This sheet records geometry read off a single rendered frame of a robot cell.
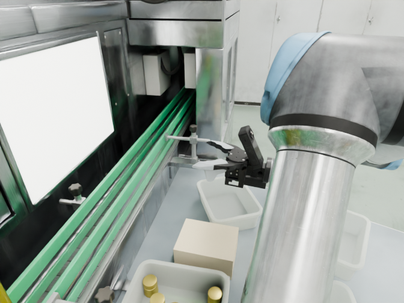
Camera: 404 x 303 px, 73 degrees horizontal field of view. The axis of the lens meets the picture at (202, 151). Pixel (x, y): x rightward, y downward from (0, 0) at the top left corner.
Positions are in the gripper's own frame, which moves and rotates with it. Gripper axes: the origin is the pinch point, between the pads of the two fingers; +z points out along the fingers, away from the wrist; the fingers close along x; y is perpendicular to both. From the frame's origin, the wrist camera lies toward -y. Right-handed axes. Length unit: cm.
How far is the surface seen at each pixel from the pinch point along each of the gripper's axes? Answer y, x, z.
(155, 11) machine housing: -33, 37, 29
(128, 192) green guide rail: 9.3, -13.2, 15.7
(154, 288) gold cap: 23.9, -27.6, 2.1
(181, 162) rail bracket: 16.9, 19.1, 11.7
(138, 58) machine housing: -14, 45, 41
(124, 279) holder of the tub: 27.5, -25.6, 11.6
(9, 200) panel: 0.7, -33.2, 30.7
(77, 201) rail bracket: 7.7, -22.0, 24.5
